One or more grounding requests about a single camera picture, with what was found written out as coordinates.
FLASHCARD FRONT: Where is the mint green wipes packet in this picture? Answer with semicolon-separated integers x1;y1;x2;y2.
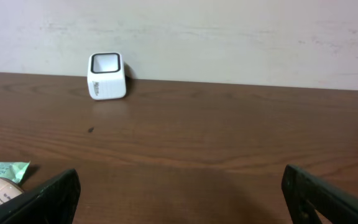
0;162;30;184

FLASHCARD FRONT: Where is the white barcode scanner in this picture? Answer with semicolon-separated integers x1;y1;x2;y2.
87;52;127;100

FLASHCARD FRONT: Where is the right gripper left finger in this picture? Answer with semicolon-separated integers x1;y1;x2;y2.
0;169;81;224

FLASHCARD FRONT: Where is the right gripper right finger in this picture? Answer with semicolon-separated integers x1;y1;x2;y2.
282;164;358;224

